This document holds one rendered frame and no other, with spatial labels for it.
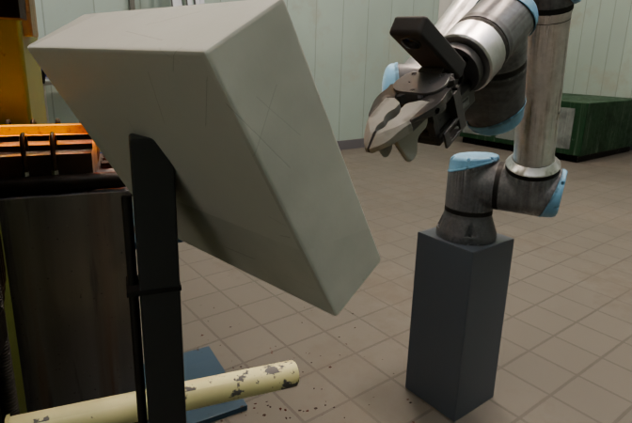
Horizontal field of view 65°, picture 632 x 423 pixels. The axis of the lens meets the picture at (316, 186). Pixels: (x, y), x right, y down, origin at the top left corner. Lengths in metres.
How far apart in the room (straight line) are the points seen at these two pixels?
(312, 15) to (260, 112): 5.63
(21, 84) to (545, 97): 1.27
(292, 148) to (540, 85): 1.10
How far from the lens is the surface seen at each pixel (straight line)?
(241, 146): 0.37
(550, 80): 1.43
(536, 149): 1.51
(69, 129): 1.09
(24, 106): 1.34
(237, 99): 0.35
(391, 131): 0.58
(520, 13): 0.79
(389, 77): 0.89
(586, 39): 8.46
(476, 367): 1.84
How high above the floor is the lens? 1.16
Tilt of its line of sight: 15 degrees down
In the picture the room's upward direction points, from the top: 2 degrees clockwise
